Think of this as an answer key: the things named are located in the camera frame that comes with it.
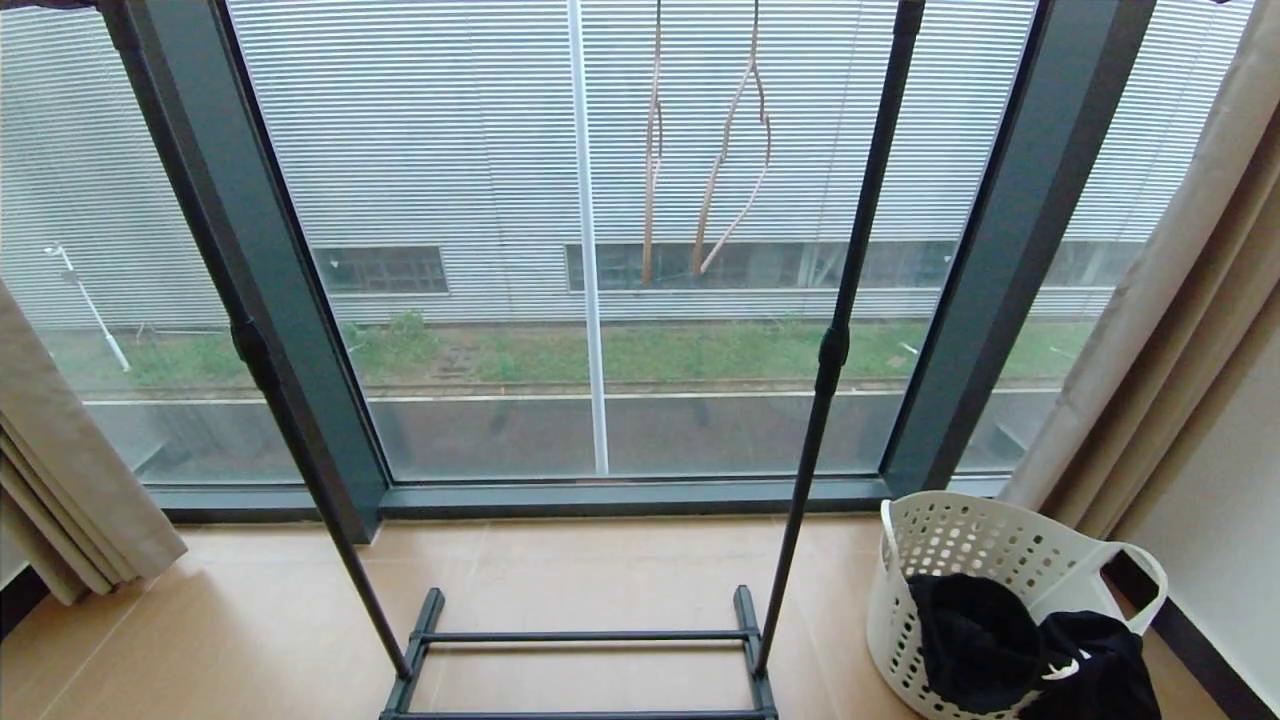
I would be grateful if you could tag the pink clothes hanger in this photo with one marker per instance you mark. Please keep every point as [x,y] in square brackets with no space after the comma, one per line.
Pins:
[754,30]
[651,150]

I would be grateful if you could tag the black clothes rack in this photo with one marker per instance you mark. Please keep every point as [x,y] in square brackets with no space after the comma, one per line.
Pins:
[832,350]

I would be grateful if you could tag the white laundry basket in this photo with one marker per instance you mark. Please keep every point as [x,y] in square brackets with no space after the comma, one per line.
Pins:
[980,540]

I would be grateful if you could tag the window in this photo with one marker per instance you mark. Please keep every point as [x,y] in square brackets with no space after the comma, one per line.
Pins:
[1015,250]

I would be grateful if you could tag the beige curtain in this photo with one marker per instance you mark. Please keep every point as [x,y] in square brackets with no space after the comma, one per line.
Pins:
[1180,350]
[70,500]

